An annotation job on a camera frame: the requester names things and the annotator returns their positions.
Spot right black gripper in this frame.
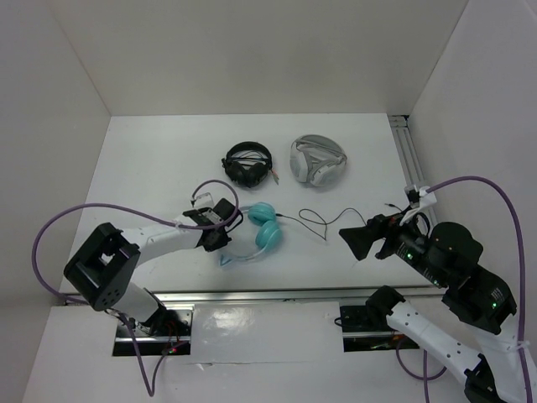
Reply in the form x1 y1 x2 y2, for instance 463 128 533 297
336 202 446 285

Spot teal cat ear headphones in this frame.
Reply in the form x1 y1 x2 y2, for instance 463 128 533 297
218 202 283 267

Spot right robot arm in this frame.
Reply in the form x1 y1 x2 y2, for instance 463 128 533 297
339 214 536 402

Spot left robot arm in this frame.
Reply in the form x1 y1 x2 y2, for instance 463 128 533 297
64 198 242 335

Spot black headphones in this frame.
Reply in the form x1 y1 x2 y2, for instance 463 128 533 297
222 141 279 188

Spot white grey headphones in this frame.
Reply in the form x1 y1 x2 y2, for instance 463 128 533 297
289 134 347 187

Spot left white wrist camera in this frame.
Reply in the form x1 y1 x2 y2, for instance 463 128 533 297
190 192 215 210

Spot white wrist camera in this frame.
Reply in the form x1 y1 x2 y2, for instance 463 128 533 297
401 185 437 225
190 192 215 210

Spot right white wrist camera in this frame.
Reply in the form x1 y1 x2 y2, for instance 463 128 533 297
401 185 437 225

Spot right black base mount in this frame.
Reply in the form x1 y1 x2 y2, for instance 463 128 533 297
334 306 419 353

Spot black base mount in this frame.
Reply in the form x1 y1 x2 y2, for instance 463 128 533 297
112 304 194 357
334 306 419 353

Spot front aluminium rail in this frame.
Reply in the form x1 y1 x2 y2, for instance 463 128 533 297
62 285 446 306

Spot aluminium rail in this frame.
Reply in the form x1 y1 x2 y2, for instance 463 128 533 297
388 115 426 186
62 285 446 306

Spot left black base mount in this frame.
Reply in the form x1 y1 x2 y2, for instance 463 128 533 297
112 304 194 357

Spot right side aluminium rail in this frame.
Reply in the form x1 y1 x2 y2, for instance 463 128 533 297
388 115 426 186

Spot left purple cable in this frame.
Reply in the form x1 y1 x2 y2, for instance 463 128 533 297
32 179 242 398

